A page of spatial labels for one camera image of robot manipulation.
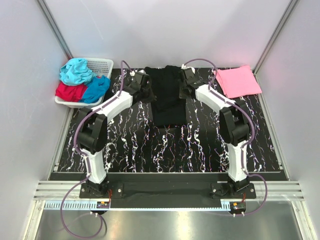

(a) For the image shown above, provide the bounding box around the white plastic basket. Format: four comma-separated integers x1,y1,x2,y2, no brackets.
54,57,114,109

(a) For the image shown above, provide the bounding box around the folded pink t shirt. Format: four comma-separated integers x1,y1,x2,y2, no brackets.
216,65,262,99

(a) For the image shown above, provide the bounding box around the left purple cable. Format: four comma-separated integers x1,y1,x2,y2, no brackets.
59,59,136,237

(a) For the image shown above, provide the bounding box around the black marble pattern mat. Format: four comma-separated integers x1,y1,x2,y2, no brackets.
57,66,281,173

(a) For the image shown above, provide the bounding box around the light blue t shirt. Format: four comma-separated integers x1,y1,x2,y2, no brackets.
59,58,97,86

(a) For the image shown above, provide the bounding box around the right orange connector box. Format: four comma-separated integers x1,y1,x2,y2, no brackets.
231,201,247,214

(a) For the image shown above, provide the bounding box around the left orange connector box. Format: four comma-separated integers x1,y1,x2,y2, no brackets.
97,201,111,209

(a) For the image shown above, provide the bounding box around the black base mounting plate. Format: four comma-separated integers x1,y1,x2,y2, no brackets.
79,173,257,210

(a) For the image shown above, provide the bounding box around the red t shirt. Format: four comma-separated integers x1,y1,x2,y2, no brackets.
55,81,88,102

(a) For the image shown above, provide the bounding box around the orange connector box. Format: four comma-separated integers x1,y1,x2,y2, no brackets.
231,201,247,214
97,201,111,209

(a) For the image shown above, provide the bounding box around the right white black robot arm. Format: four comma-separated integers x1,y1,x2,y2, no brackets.
179,65,254,199

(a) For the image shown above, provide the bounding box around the black t shirt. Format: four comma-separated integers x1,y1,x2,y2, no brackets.
144,65,187,128

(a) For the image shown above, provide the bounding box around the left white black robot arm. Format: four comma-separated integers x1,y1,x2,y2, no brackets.
73,70,156,198

